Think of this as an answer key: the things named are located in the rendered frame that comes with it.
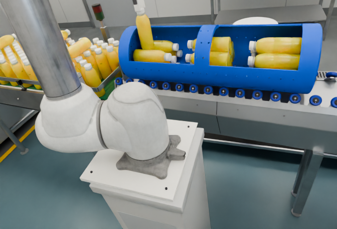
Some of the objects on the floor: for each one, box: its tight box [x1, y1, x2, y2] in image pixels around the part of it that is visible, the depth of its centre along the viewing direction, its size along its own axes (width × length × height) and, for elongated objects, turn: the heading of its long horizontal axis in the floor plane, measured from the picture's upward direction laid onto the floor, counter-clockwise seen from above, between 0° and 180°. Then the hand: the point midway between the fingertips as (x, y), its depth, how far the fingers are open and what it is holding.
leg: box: [291, 150, 324, 217], centre depth 134 cm, size 6×6×63 cm
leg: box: [291, 149, 311, 197], centre depth 144 cm, size 6×6×63 cm
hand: (138, 2), depth 109 cm, fingers closed on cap, 4 cm apart
